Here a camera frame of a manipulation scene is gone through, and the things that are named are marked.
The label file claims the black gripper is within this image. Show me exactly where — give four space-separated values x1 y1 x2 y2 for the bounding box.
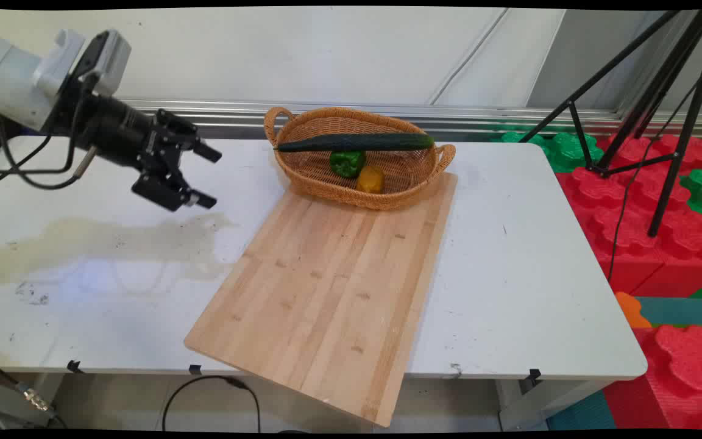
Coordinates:
54 78 223 213

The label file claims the dark green cucumber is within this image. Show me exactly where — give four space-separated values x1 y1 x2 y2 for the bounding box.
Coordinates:
274 133 436 154

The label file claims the woven wicker basket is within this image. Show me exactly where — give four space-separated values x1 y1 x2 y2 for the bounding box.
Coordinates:
264 107 456 212

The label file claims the green bell pepper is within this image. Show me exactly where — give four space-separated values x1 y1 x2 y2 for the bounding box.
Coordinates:
329 151 367 179

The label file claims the bamboo cutting board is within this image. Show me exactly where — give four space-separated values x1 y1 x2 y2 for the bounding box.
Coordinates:
184 172 459 428

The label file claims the yellow bell pepper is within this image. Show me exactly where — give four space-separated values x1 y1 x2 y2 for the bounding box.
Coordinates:
356 166 385 195

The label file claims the wide green foam block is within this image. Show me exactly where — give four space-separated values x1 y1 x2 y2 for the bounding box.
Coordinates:
490 125 605 174

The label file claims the large red foam block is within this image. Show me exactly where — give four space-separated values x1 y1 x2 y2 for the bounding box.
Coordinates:
555 134 702 298

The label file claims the orange foam piece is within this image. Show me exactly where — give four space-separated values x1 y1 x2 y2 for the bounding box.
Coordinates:
615 291 654 329

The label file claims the black tripod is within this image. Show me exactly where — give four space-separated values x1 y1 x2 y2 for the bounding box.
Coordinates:
519 9 702 238

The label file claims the teal foam mat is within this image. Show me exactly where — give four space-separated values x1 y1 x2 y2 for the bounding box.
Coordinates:
634 296 702 327

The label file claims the small red foam block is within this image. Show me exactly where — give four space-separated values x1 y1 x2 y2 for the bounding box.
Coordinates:
603 324 702 431

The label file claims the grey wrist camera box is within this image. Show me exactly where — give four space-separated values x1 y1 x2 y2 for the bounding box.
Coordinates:
77 29 132 98

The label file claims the long black arm cable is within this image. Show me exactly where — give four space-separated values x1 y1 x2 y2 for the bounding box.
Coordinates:
0 78 93 195

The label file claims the black cable with grey plug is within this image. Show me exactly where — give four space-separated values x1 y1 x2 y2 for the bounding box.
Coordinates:
0 110 99 191

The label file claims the black looped floor cable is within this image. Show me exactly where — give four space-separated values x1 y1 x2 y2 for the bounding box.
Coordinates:
161 375 262 433

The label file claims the cable with metal connector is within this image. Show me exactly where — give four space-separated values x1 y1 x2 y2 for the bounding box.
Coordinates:
0 354 69 429

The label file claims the aluminium wall rail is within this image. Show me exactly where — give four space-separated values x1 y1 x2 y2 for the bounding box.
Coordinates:
118 99 702 141

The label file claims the white table leg frame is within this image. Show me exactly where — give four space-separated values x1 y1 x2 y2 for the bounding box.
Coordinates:
496 377 617 432

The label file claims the thin black tripod cable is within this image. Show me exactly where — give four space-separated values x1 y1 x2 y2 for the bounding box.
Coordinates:
607 78 700 285

